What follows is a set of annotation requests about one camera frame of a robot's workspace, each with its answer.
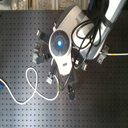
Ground yellow white cable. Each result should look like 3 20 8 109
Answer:
101 49 128 58

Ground black cable clip fixture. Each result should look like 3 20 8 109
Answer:
32 29 51 64

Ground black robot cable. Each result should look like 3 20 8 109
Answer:
70 0 111 66

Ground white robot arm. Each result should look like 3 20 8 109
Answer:
49 0 126 100

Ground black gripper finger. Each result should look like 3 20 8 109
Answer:
68 75 77 100
46 67 57 84

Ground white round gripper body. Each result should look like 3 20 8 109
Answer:
49 30 72 75

